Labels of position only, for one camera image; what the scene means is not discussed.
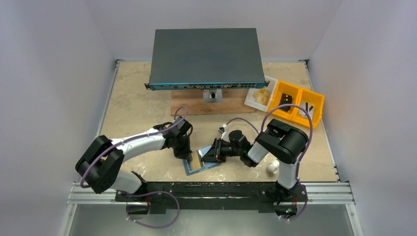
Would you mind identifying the wooden board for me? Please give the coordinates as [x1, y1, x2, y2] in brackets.
[171, 89, 256, 116]

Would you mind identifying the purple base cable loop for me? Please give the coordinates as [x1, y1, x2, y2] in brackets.
[125, 191, 181, 229]

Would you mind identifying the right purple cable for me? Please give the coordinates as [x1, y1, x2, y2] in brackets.
[223, 104, 314, 181]

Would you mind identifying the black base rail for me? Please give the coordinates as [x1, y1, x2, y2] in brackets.
[115, 181, 308, 217]

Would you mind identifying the black block in bin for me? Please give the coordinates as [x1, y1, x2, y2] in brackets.
[280, 93, 293, 105]

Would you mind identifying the grey network switch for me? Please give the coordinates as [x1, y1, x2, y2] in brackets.
[145, 28, 269, 90]

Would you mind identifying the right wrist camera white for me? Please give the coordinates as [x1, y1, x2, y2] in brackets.
[218, 123, 227, 139]

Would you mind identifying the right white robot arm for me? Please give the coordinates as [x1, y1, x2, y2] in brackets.
[199, 119, 309, 200]

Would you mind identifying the white black card in bin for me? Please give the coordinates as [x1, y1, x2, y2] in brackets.
[304, 102, 315, 119]

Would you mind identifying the amber item in tray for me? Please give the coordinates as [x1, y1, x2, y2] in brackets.
[253, 88, 270, 106]

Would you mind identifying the white pvc pipe fitting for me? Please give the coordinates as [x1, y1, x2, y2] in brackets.
[267, 159, 279, 175]

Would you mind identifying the yellow bin right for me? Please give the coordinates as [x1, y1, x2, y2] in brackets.
[291, 88, 325, 129]

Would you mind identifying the white tray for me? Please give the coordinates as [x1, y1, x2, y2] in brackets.
[244, 76, 278, 112]

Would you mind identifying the yellow bin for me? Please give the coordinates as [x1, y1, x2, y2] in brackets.
[291, 88, 325, 129]
[267, 81, 302, 120]

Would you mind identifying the grey card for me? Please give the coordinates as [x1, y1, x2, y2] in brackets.
[190, 151, 204, 171]

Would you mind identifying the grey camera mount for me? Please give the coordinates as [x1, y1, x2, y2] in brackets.
[203, 88, 223, 103]

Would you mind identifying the yellow bin left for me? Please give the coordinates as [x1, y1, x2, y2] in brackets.
[267, 81, 302, 120]

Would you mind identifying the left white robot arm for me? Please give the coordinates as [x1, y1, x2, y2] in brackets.
[75, 117, 193, 201]

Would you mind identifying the blue card holder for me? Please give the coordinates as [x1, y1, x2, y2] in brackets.
[183, 146, 220, 176]

